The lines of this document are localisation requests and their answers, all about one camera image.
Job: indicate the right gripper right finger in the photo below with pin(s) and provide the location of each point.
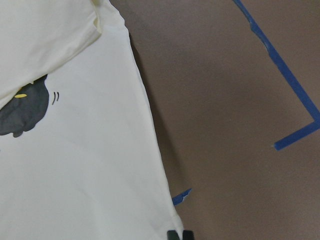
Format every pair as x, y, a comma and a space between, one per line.
188, 235

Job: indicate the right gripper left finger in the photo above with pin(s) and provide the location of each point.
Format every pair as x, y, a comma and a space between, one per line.
172, 235

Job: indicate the cream long-sleeve cat shirt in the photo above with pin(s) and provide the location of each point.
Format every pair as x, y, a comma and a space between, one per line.
79, 157

